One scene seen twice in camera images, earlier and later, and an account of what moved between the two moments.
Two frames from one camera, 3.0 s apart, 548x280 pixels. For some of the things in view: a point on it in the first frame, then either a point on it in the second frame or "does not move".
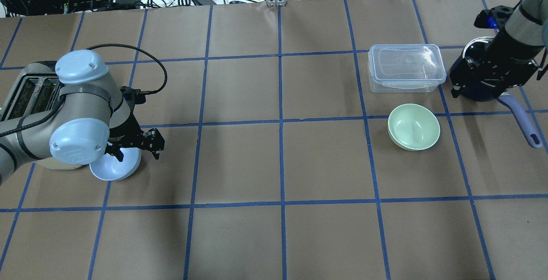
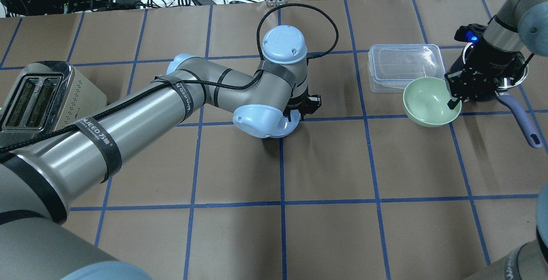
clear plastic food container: [405, 68] does not move
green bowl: [413, 127] -> [425, 101]
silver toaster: [34, 91] does not move
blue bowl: [110, 168] -> [286, 127]
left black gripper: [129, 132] -> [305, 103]
